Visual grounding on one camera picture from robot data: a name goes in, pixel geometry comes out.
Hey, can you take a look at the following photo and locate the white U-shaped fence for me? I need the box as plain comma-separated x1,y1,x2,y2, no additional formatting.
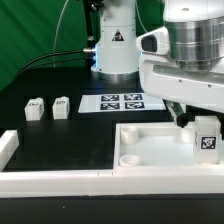
0,131,224,198

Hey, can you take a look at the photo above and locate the grey thin cable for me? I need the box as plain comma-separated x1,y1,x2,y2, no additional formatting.
52,0,71,68

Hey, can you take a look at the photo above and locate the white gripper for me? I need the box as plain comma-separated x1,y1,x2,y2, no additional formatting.
136,27,224,128

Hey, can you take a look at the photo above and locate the white square table top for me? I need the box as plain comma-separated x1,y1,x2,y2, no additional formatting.
114,122,224,168

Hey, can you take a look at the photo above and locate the black thick cable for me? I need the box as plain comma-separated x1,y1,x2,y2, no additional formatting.
16,48,94,76

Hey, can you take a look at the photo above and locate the white sheet with tags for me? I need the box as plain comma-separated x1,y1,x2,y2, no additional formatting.
78,93,165,113

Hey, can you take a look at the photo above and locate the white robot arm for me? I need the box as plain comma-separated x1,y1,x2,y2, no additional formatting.
90,0,224,114

